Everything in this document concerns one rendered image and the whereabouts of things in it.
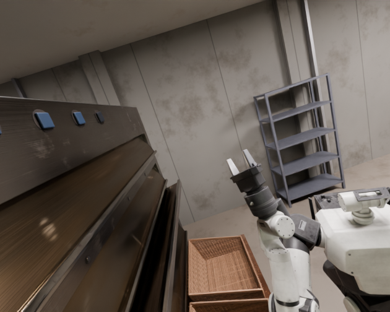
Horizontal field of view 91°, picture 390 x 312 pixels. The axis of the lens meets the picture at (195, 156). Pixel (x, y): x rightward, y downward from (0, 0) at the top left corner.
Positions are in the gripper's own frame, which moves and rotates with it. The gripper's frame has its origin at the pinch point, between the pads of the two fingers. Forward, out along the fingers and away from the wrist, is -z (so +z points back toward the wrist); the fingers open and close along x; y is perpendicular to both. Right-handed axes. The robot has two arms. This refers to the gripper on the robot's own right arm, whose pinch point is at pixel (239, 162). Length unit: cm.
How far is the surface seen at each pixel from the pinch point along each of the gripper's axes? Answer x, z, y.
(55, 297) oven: -14, 8, 56
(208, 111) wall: -157, -101, -182
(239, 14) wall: -60, -203, -235
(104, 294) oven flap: -27, 16, 47
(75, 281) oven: -19, 8, 52
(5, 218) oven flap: -10, -10, 59
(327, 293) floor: -77, 141, -114
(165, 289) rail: -25.3, 25.6, 31.8
